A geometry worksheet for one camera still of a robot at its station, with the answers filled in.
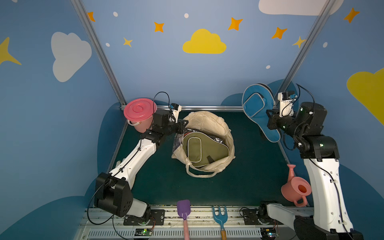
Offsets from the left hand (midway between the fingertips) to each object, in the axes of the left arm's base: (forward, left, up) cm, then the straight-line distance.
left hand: (190, 120), depth 78 cm
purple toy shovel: (-37, +2, -27) cm, 46 cm away
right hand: (-5, -36, +15) cm, 39 cm away
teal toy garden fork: (-41, -17, -27) cm, 53 cm away
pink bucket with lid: (+14, +34, -10) cm, 38 cm away
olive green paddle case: (-10, -6, -13) cm, 17 cm away
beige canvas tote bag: (+3, -10, -5) cm, 12 cm away
